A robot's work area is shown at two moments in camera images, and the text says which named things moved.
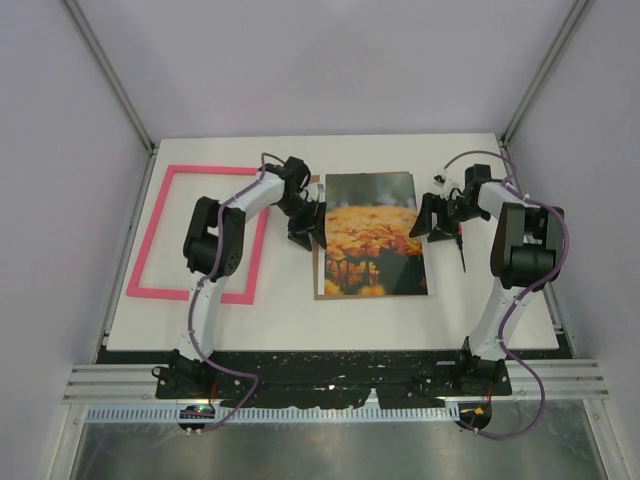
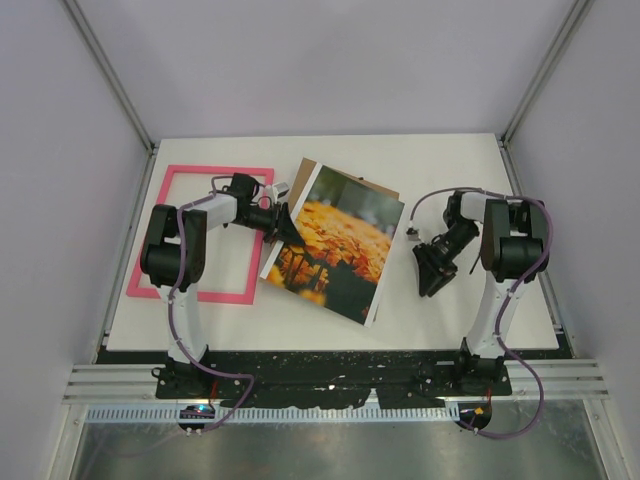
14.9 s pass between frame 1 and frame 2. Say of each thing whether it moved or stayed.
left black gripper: moved
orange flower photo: moved
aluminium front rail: stayed
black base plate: stayed
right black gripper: moved
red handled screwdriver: moved
